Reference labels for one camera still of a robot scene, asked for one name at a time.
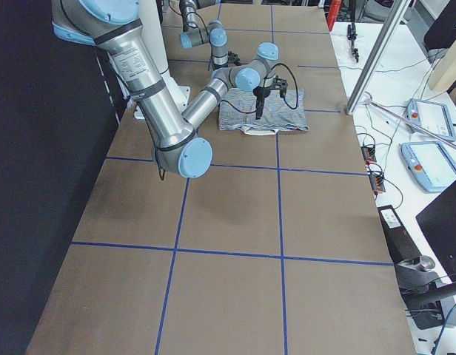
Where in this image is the blue teach pendant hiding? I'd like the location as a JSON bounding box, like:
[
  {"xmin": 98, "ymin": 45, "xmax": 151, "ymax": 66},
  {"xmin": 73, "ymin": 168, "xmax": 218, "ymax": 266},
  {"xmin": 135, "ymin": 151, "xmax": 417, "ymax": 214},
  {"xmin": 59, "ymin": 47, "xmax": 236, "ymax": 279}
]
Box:
[
  {"xmin": 400, "ymin": 141, "xmax": 456, "ymax": 193},
  {"xmin": 406, "ymin": 98, "xmax": 456, "ymax": 142}
]

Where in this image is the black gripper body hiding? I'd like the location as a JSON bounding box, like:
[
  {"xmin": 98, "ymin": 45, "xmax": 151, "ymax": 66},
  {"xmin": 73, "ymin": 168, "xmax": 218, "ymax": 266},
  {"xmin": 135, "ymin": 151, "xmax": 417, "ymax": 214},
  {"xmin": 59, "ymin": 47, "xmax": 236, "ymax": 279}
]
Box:
[
  {"xmin": 252, "ymin": 75, "xmax": 287, "ymax": 99},
  {"xmin": 226, "ymin": 51, "xmax": 241, "ymax": 67}
]

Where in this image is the black clamp tool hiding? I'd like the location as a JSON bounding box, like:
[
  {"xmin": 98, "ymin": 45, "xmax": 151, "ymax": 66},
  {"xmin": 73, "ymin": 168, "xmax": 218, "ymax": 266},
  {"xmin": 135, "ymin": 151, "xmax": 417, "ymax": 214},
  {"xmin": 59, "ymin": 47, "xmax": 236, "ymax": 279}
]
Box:
[{"xmin": 347, "ymin": 0, "xmax": 359, "ymax": 63}]

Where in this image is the lower blue teach pendant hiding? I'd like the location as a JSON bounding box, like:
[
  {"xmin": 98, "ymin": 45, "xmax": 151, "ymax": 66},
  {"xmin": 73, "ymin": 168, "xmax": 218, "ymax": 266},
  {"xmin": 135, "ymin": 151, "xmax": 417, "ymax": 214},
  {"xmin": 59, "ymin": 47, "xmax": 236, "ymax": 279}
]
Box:
[{"xmin": 400, "ymin": 141, "xmax": 456, "ymax": 193}]

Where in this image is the black monitor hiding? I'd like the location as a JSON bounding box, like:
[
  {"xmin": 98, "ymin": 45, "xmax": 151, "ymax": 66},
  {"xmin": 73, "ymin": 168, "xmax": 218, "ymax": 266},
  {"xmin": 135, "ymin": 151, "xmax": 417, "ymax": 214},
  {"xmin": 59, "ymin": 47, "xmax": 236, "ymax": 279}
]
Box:
[{"xmin": 416, "ymin": 181, "xmax": 456, "ymax": 274}]

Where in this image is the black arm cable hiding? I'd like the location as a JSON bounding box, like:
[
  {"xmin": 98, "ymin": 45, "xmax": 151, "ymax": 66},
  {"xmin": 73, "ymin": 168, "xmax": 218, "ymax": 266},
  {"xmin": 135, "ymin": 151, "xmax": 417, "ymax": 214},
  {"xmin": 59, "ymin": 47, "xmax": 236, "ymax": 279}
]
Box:
[{"xmin": 153, "ymin": 62, "xmax": 301, "ymax": 181}]

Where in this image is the black orange terminal strip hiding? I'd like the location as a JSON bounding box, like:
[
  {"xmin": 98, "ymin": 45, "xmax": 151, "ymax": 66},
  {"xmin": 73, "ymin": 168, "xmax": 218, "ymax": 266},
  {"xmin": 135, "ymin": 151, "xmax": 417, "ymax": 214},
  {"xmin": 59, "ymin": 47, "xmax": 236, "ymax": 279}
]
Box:
[{"xmin": 361, "ymin": 144, "xmax": 386, "ymax": 196}]

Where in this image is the upper blue teach pendant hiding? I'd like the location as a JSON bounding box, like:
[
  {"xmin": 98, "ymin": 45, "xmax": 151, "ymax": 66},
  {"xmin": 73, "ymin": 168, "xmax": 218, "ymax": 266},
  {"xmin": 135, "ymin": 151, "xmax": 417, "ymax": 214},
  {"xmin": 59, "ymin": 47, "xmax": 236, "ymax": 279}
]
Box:
[{"xmin": 406, "ymin": 98, "xmax": 456, "ymax": 142}]

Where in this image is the aluminium frame post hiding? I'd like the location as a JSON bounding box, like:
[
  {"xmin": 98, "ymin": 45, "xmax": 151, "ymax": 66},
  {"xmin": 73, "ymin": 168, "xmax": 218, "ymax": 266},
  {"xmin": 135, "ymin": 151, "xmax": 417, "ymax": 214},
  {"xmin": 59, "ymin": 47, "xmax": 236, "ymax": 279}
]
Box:
[{"xmin": 345, "ymin": 0, "xmax": 410, "ymax": 115}]

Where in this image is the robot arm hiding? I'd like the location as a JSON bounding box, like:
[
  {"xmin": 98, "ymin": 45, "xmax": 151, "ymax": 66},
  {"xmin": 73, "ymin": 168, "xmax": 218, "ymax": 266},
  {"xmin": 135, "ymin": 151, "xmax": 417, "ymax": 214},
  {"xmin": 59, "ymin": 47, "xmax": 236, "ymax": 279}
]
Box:
[
  {"xmin": 52, "ymin": 1, "xmax": 287, "ymax": 178},
  {"xmin": 179, "ymin": 0, "xmax": 241, "ymax": 70}
]

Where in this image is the navy white striped polo shirt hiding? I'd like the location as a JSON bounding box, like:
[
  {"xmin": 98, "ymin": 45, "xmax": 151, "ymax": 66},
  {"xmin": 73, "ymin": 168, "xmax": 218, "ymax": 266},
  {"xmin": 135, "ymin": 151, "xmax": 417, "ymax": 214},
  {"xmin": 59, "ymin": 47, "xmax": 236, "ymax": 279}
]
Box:
[{"xmin": 218, "ymin": 88, "xmax": 309, "ymax": 135}]

